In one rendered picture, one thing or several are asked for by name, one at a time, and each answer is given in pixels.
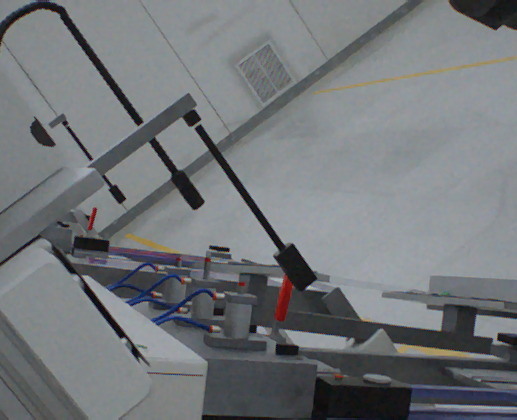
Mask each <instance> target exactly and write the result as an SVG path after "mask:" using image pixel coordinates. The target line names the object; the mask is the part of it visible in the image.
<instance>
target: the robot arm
mask: <svg viewBox="0 0 517 420"><path fill-rule="evenodd" d="M448 3H449V4H450V6H451V7H452V8H453V9H454V10H455V11H457V12H458V13H460V14H462V15H465V16H467V17H469V18H471V19H473V20H475V21H477V22H479V23H482V24H484V25H486V26H488V27H490V28H492V29H494V30H498V29H499V28H500V27H501V26H503V25H505V26H507V27H509V28H511V29H514V31H517V0H448Z"/></svg>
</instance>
